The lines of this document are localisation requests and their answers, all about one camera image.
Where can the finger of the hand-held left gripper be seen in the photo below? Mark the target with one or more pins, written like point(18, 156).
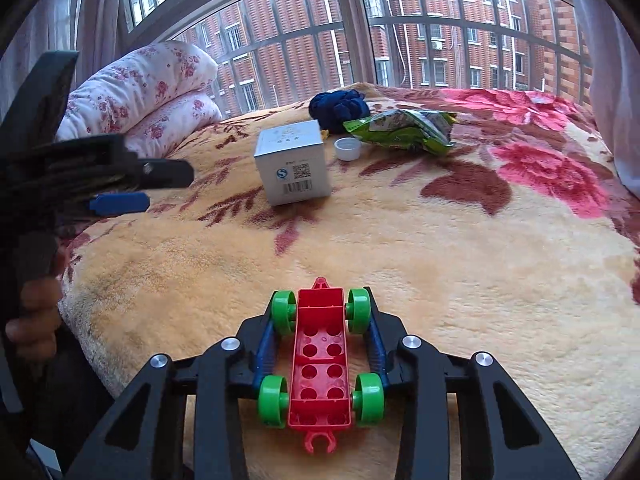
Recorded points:
point(120, 203)
point(165, 172)

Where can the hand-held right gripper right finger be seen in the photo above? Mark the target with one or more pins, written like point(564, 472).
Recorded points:
point(375, 350)

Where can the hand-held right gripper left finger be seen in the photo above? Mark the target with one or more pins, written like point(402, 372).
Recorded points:
point(265, 355)

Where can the red toy car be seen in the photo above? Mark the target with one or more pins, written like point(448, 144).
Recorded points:
point(320, 360)

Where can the person's left hand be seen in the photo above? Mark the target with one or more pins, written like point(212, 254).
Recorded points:
point(35, 320)

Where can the folded floral quilt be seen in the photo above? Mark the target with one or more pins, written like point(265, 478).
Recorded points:
point(140, 85)

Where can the floral plush blanket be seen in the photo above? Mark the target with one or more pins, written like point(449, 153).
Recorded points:
point(450, 270)

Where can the white cardboard box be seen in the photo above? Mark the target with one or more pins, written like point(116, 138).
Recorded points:
point(290, 160)

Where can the grey sheer curtain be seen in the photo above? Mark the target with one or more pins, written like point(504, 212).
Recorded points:
point(60, 20)

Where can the dark blue cloth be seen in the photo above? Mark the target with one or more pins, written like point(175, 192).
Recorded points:
point(335, 107)

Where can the white bottle cap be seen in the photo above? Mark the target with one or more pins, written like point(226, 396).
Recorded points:
point(348, 149)

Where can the red brick building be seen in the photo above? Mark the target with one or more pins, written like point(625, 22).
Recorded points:
point(300, 35)

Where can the green snack bag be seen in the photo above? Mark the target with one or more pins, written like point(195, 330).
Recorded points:
point(400, 132)

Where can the white sheer curtain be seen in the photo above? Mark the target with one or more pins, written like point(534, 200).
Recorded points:
point(615, 110)

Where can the grey window frame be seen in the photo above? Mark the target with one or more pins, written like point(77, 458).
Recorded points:
point(350, 25)

